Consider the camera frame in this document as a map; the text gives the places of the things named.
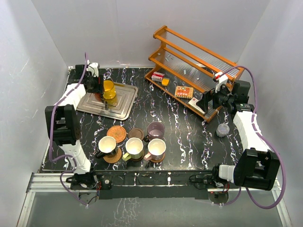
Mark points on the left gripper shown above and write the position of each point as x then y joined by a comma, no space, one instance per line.
99,87

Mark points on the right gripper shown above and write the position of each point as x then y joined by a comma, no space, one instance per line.
203,102

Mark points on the yellow cup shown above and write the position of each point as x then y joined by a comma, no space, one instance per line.
109,89

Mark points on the purple cup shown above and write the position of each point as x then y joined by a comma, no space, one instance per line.
155,130

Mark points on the woven rattan coaster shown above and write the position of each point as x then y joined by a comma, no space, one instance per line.
113,158
118,133

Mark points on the pink cup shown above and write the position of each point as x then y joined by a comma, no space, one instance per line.
156,150

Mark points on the dark wood coaster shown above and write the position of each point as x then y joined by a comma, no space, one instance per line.
136,133
141,158

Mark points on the black cup white inside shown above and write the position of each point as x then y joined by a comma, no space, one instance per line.
107,147

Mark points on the pale green cup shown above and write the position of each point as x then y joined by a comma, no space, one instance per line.
134,149

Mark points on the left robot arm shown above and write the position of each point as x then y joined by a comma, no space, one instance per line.
63,125

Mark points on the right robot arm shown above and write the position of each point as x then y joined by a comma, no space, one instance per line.
258,166

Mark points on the white stapler box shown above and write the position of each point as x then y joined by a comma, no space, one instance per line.
192,103

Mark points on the orange spiral notebook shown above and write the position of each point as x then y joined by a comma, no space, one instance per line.
184,92

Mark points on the metal tray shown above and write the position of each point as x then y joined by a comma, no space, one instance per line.
117,108

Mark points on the wooden shelf rack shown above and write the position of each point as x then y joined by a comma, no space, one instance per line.
187,63

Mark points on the small orange box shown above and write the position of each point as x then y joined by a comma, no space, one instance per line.
165,82

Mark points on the red white small box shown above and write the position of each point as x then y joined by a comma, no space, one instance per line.
156,76

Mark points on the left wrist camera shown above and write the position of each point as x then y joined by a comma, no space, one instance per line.
93,68

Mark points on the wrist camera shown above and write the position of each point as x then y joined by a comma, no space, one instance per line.
220,79
93,68

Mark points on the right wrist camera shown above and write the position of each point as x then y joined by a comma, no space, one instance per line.
220,79

